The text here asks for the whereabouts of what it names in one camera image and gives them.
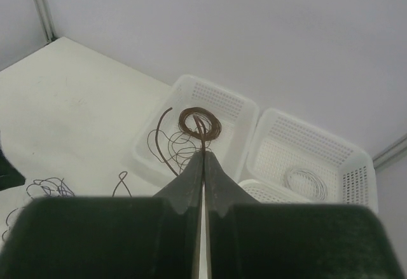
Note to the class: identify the white basket with white cable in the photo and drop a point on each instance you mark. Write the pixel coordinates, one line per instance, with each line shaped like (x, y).
(290, 153)

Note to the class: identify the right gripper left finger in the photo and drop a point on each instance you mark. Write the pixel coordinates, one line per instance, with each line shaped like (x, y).
(101, 237)

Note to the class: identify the aluminium frame post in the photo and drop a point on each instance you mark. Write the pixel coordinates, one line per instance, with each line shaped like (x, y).
(45, 19)
(391, 153)

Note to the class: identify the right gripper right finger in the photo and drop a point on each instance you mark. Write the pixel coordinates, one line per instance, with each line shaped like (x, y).
(249, 239)

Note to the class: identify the left aluminium frame post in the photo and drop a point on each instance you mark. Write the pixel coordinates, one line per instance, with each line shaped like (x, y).
(45, 19)

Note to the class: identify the white basket with brown cables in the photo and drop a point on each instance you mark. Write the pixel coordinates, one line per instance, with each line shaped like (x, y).
(238, 116)

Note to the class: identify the white basket with purple cables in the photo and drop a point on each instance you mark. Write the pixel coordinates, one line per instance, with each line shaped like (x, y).
(271, 194)

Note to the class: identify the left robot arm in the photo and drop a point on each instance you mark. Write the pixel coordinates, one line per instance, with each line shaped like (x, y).
(10, 176)

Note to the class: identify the right aluminium frame post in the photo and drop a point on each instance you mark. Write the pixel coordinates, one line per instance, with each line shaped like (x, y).
(391, 153)

